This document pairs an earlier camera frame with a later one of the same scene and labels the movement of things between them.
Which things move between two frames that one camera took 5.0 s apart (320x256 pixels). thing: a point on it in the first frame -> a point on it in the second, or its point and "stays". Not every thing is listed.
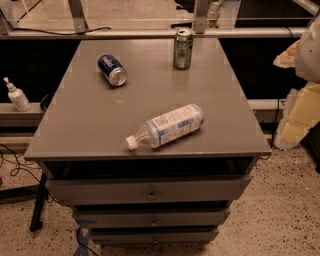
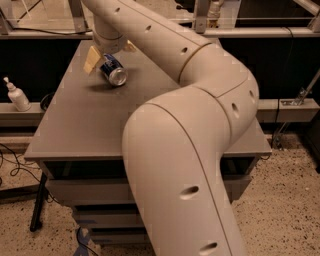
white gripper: (309, 56) -> (108, 44)
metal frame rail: (91, 32) stays
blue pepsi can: (115, 74) stays
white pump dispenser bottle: (18, 97) stays
